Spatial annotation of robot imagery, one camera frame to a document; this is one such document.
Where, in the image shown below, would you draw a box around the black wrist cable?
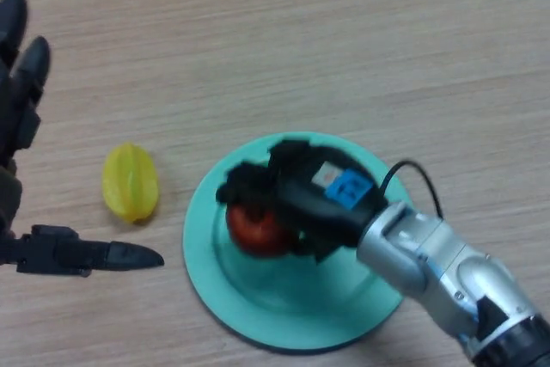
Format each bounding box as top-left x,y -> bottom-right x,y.
380,160 -> 443,217

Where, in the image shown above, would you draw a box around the yellow starfruit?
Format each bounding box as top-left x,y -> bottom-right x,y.
101,141 -> 161,225

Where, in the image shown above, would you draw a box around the green round plate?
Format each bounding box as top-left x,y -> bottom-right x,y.
182,132 -> 416,351

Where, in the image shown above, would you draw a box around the red apple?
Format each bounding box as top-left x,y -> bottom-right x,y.
226,204 -> 302,258

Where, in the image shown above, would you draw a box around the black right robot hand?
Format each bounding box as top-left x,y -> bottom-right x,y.
216,137 -> 388,263

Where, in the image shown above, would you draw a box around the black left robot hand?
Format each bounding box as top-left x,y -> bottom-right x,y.
0,0 -> 166,277

